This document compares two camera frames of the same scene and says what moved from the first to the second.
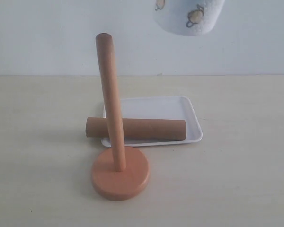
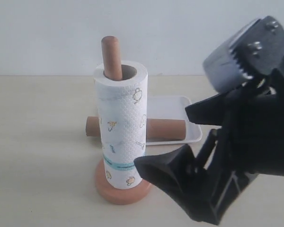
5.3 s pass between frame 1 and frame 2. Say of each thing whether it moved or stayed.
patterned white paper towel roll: moved
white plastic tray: stayed
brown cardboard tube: stayed
